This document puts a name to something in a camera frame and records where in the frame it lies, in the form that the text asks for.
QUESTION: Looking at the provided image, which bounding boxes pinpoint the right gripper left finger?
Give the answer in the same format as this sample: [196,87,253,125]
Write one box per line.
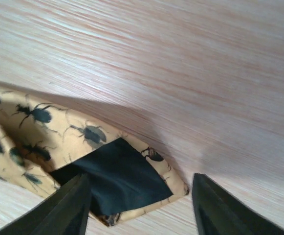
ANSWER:
[0,174,91,235]

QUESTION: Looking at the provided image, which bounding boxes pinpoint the yellow leopard print tie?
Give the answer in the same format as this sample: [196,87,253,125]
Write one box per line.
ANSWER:
[0,87,189,227]

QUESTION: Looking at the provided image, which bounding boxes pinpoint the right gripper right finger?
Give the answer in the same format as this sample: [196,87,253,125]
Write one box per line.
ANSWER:
[192,173,284,235]

